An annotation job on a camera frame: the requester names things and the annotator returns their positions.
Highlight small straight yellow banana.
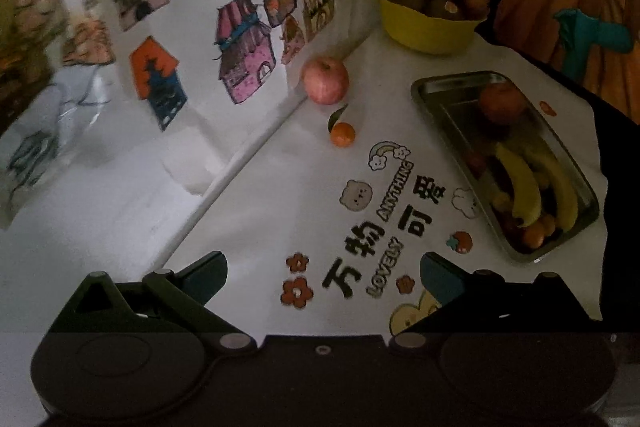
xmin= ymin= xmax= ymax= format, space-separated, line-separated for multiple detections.
xmin=492 ymin=142 xmax=544 ymax=229

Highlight large curved yellow banana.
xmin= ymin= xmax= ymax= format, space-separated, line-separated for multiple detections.
xmin=525 ymin=146 xmax=580 ymax=232

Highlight white printed table mat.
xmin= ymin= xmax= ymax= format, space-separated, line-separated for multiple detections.
xmin=165 ymin=27 xmax=609 ymax=339

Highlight house drawings wall poster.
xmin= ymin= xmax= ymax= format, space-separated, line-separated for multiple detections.
xmin=75 ymin=0 xmax=356 ymax=134

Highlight blue curtain tie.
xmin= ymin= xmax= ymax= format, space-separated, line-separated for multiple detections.
xmin=552 ymin=7 xmax=634 ymax=80

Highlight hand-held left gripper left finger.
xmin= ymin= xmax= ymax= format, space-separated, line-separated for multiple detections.
xmin=44 ymin=250 xmax=259 ymax=356

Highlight red apple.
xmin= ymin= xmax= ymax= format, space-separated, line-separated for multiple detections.
xmin=477 ymin=82 xmax=529 ymax=126
xmin=301 ymin=56 xmax=350 ymax=106

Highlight metal tray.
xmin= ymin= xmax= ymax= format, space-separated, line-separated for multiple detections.
xmin=411 ymin=71 xmax=601 ymax=264

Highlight red cherry tomato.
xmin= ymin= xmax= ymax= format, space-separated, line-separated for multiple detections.
xmin=465 ymin=154 xmax=488 ymax=178

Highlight orange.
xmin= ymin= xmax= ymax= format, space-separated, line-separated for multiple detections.
xmin=520 ymin=224 xmax=547 ymax=249

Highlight glossy printed wall sheet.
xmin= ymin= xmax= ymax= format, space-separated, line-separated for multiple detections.
xmin=0 ymin=0 xmax=118 ymax=230

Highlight yellow plastic bowl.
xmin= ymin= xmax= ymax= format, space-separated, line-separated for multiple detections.
xmin=367 ymin=0 xmax=493 ymax=56

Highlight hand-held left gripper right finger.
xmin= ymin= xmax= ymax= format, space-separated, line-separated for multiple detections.
xmin=388 ymin=251 xmax=607 ymax=352

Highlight small tangerine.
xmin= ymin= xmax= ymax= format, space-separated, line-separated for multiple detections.
xmin=330 ymin=122 xmax=357 ymax=148

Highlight brown fruit with sticker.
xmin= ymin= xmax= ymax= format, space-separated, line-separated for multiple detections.
xmin=427 ymin=0 xmax=463 ymax=20

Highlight reddish orange round fruit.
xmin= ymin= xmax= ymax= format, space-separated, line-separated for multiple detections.
xmin=462 ymin=0 xmax=492 ymax=20

